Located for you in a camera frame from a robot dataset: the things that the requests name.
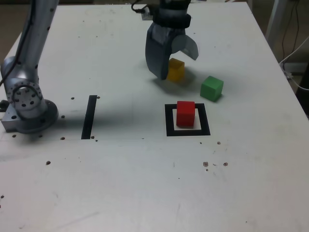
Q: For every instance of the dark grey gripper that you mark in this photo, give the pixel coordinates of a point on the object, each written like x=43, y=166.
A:
x=175, y=31

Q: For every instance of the yellow cube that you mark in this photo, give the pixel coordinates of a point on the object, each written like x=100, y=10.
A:
x=177, y=71

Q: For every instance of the green cube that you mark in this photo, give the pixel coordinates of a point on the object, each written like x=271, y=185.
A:
x=211, y=89

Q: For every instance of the red cube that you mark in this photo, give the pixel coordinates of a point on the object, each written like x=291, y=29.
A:
x=185, y=116

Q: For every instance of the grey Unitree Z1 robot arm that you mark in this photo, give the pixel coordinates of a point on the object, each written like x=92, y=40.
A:
x=31, y=48

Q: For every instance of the black tape square outline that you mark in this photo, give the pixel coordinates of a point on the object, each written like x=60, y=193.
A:
x=169, y=120

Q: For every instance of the black tape strip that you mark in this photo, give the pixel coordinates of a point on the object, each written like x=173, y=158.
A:
x=88, y=118

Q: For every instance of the silver gripper camera box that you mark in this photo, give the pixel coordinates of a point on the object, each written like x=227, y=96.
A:
x=146, y=14

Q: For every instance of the white metal frame leg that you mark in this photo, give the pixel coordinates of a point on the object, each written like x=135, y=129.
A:
x=274, y=19

